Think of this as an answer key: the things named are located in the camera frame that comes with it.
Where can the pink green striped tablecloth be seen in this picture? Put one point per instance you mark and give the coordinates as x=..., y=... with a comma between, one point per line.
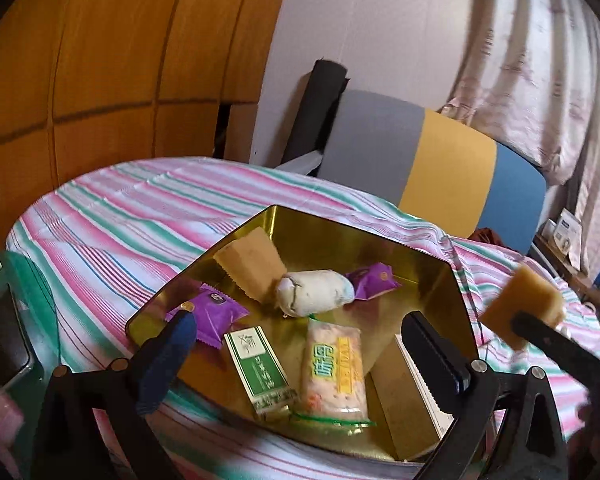
x=130, y=220

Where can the black rolled mat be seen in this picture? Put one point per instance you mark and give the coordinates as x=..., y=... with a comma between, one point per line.
x=320, y=105

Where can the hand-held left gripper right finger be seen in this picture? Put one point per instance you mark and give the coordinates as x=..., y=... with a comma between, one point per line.
x=440, y=360

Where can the pink cloth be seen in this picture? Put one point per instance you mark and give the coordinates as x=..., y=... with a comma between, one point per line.
x=0, y=412

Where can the green white snack packet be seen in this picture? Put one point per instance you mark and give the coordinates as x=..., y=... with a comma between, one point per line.
x=260, y=367

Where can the white blue carton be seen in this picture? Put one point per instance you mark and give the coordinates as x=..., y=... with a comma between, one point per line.
x=567, y=230

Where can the black object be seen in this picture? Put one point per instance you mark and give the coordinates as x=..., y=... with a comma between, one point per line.
x=2, y=330

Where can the grey yellow blue chair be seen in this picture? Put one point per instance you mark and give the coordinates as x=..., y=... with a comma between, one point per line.
x=455, y=175

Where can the white rice roll packet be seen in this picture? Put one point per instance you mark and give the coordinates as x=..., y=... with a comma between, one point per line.
x=315, y=292

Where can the dark red cloth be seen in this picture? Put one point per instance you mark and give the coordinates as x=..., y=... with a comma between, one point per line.
x=485, y=236

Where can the gold tin box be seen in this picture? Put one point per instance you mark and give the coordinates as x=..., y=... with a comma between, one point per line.
x=330, y=240

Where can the wooden side table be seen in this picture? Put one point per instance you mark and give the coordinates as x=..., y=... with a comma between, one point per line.
x=555, y=260

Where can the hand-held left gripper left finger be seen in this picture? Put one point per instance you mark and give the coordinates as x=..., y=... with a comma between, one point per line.
x=167, y=355

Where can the purple snack packet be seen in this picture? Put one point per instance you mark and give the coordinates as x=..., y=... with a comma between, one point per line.
x=215, y=310
x=375, y=280

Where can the green-edged cracker packet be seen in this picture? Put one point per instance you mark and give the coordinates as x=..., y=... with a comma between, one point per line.
x=335, y=370

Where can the yellow cake packet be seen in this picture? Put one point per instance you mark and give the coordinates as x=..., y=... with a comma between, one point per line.
x=522, y=305
x=250, y=260

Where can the wooden wardrobe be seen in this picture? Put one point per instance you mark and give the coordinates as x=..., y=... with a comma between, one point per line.
x=130, y=60

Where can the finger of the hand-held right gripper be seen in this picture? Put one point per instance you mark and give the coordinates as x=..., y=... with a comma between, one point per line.
x=555, y=337

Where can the floral beige curtain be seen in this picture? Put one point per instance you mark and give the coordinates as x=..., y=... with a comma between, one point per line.
x=520, y=60

